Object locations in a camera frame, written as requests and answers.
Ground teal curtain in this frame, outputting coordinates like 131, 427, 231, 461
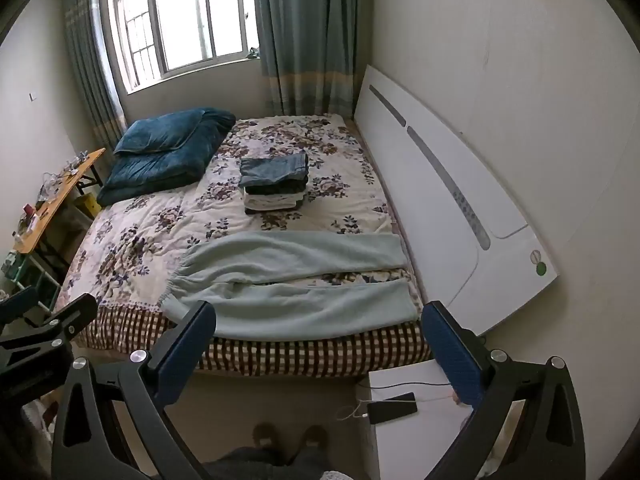
62, 0, 128, 153
250, 0, 378, 121

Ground thin black cable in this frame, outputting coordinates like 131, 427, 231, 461
356, 381, 451, 392

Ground folded black garment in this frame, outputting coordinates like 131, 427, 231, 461
243, 179, 307, 197

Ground floral quilt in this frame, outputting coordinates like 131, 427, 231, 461
52, 114, 416, 313

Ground folded blue jeans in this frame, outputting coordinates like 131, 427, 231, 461
239, 154, 310, 187

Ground folded white garment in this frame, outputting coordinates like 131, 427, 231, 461
243, 191, 305, 214

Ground white charging cable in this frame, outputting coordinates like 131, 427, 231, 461
336, 394, 457, 423

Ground white shelf rack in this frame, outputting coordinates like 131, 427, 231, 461
0, 252, 58, 313

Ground black smartphone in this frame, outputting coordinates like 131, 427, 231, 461
367, 392, 418, 425

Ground light grey sweatshirt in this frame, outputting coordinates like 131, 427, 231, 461
161, 230, 420, 342

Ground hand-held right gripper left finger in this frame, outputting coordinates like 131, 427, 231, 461
50, 300, 218, 480

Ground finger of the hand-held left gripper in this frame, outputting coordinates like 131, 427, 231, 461
0, 294, 98, 411
0, 287, 41, 323

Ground window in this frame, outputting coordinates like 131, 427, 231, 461
107, 0, 261, 93

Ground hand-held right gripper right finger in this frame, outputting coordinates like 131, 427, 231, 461
421, 300, 587, 480

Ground person's slipper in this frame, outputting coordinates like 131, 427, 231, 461
299, 425, 328, 449
252, 424, 281, 449

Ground person's right slipper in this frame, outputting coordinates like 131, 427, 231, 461
299, 425, 328, 449

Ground white headboard panel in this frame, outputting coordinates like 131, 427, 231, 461
352, 65, 560, 336

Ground person's left slipper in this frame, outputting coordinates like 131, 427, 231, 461
252, 424, 281, 449

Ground folded blue comforter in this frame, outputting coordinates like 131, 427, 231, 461
96, 115, 236, 207

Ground yellow box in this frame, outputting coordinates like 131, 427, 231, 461
74, 192, 101, 221

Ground wooden desk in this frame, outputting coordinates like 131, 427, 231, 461
12, 147, 107, 281

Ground white nightstand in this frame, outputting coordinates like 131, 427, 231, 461
355, 360, 481, 480

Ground blue pillow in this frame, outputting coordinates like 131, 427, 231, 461
114, 107, 236, 156

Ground brown plaid bed sheet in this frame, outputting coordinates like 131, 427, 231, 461
72, 267, 433, 378

